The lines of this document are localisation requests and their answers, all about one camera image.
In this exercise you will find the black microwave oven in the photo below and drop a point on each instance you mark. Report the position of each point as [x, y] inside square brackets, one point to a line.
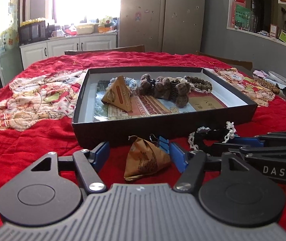
[32, 32]

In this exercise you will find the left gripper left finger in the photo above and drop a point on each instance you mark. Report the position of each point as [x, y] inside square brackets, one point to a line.
[88, 163]

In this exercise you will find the black shallow cardboard box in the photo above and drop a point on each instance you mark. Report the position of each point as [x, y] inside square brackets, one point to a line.
[240, 108]

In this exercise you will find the brown fuzzy claw clip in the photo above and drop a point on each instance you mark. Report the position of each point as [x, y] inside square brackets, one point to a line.
[146, 86]
[172, 89]

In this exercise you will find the wooden chair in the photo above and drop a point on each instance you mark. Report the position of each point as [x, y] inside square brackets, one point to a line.
[245, 64]
[137, 48]

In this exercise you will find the dark brown braided scrunchie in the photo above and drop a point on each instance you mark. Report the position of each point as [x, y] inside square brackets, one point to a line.
[199, 85]

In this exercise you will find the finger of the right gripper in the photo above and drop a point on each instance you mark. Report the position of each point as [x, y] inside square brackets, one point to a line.
[250, 141]
[217, 149]

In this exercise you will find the brown Choco Magic pyramid packet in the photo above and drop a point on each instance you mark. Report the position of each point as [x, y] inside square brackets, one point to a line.
[118, 95]

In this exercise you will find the white kitchen cabinet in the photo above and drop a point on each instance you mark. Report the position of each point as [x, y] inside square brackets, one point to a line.
[31, 53]

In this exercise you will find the black white-trim scrunchie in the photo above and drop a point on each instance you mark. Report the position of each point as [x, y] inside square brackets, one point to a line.
[221, 135]

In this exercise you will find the brown beaded coaster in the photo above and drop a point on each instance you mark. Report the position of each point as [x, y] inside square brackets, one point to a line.
[267, 85]

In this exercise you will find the steel double-door refrigerator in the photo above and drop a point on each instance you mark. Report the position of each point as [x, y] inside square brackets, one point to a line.
[171, 26]

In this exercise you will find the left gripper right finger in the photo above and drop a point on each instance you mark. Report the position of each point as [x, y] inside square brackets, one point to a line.
[191, 166]

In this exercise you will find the blue binder clip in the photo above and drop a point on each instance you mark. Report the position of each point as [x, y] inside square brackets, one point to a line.
[161, 143]

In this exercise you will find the blue crochet scrunchie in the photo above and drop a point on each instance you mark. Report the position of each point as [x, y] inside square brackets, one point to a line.
[131, 84]

